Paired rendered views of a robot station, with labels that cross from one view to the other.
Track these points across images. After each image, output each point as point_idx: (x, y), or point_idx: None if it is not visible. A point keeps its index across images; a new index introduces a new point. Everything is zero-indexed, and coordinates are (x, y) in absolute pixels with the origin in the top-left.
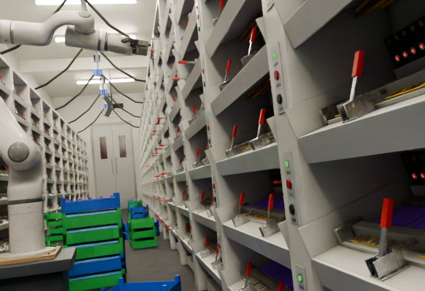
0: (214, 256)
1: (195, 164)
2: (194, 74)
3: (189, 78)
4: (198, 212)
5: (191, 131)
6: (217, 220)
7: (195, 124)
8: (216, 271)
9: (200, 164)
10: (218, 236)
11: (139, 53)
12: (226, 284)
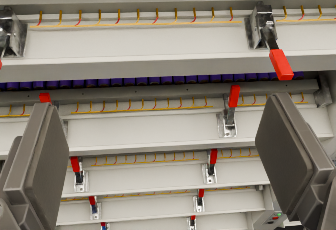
0: (135, 220)
1: (85, 184)
2: (243, 65)
3: (141, 64)
4: (99, 219)
5: (82, 153)
6: (277, 208)
7: (168, 148)
8: (207, 229)
9: (86, 175)
10: (273, 215)
11: (56, 211)
12: (272, 227)
